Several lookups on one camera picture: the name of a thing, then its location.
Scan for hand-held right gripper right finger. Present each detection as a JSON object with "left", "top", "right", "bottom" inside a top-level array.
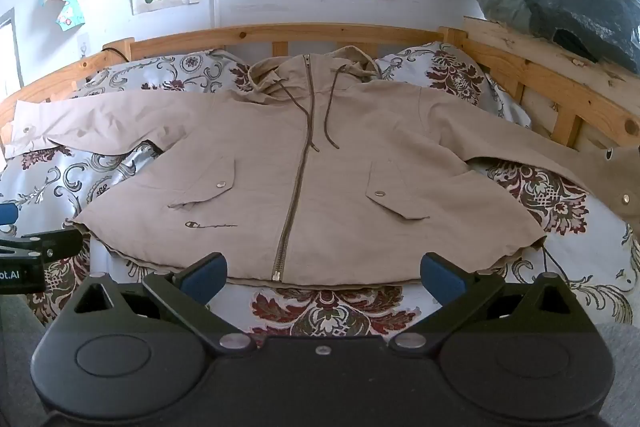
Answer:
[{"left": 391, "top": 252, "right": 581, "bottom": 355}]

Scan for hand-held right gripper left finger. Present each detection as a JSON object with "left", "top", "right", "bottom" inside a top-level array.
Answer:
[{"left": 67, "top": 252, "right": 256, "bottom": 355}]

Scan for beige hooded jacket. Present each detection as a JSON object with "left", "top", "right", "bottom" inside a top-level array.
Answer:
[{"left": 5, "top": 46, "right": 633, "bottom": 290}]

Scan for person's grey pants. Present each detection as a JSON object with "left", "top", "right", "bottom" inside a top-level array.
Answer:
[{"left": 0, "top": 292, "right": 640, "bottom": 427}]

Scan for floral white blanket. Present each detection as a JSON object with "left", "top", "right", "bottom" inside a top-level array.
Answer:
[{"left": 0, "top": 42, "right": 640, "bottom": 338}]

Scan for grey window frame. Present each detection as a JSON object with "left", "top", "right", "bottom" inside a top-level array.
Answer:
[{"left": 0, "top": 7, "right": 25, "bottom": 98}]

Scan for wooden bed frame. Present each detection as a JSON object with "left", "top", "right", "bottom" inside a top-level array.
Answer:
[{"left": 0, "top": 17, "right": 640, "bottom": 158}]

